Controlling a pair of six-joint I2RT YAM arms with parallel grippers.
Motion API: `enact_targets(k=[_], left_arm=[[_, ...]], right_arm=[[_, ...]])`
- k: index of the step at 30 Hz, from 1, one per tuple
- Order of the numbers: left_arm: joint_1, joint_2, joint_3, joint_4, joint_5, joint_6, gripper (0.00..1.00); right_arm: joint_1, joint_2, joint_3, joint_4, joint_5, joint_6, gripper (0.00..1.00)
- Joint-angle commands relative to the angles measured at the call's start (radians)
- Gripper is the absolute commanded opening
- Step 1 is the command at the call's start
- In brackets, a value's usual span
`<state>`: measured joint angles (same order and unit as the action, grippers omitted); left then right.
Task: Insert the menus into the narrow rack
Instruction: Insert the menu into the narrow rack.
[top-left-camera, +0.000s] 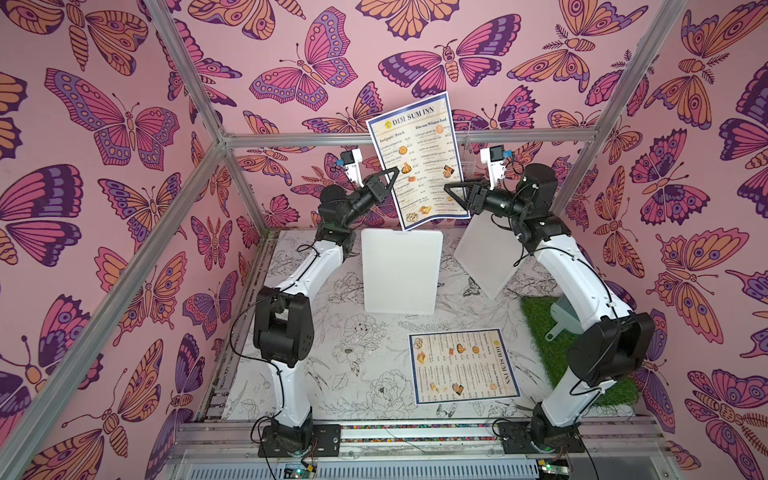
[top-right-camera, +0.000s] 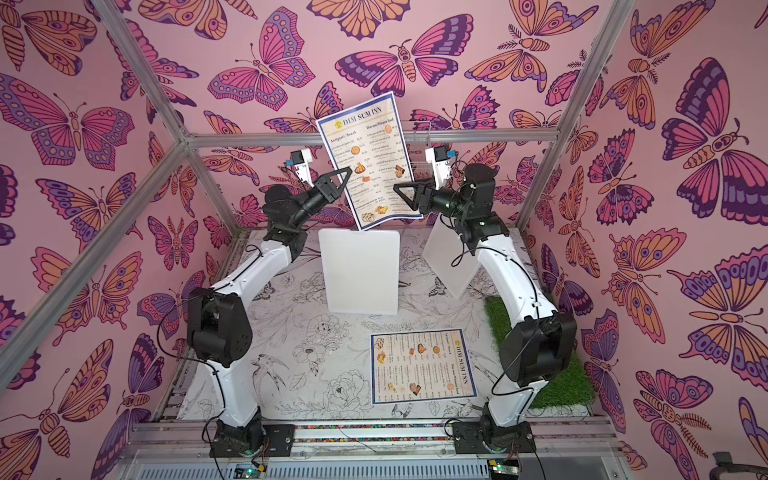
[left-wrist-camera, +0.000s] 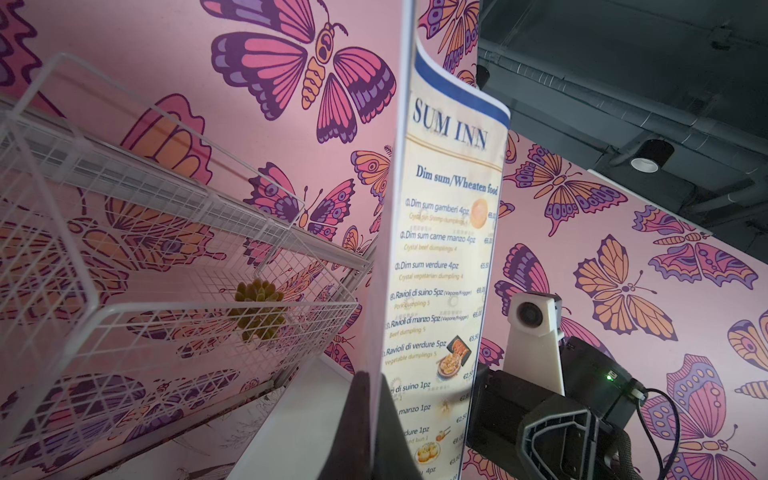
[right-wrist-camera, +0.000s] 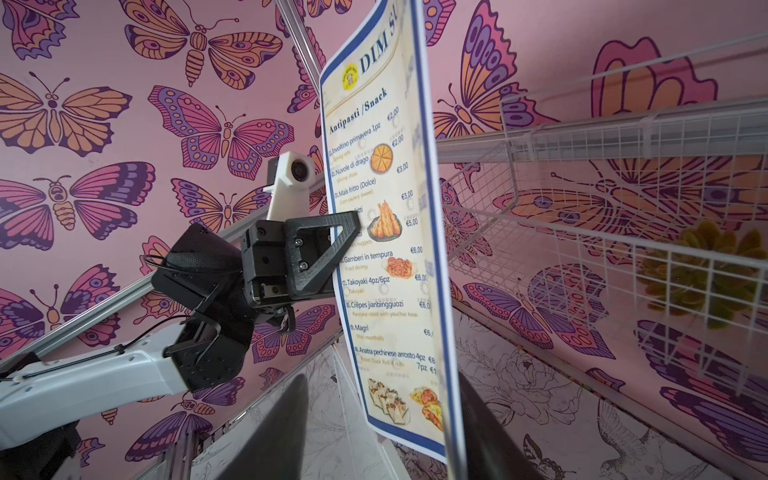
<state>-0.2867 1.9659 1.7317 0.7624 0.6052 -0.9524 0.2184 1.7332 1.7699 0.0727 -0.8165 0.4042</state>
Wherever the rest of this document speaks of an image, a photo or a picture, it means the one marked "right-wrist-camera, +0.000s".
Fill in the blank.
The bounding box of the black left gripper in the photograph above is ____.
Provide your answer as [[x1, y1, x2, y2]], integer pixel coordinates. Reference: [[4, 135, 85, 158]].
[[241, 211, 361, 309]]

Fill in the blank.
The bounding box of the green succulent plant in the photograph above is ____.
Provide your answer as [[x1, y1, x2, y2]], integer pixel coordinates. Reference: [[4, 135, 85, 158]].
[[636, 221, 767, 330]]

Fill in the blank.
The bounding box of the aluminium cage frame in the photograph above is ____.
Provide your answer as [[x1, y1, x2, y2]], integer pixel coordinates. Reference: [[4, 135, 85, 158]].
[[1, 1, 767, 479]]

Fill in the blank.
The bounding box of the white wire rack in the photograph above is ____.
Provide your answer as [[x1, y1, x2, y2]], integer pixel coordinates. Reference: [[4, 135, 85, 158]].
[[435, 34, 767, 443]]

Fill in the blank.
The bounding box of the dim sum menu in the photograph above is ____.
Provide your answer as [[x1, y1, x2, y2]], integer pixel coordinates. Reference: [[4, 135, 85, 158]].
[[320, 1, 466, 479]]

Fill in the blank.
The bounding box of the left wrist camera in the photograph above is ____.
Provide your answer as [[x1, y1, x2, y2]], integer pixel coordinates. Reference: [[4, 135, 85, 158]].
[[263, 152, 316, 221]]

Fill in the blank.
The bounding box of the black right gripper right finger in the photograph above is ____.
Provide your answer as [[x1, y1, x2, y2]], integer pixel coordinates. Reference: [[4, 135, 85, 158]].
[[458, 373, 540, 480]]

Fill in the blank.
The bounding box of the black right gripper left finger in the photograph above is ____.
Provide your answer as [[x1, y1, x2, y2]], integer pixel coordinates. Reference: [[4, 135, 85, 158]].
[[218, 374, 309, 480]]

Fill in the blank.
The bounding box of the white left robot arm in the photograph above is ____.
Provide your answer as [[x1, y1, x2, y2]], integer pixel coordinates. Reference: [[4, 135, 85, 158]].
[[1, 211, 361, 479]]

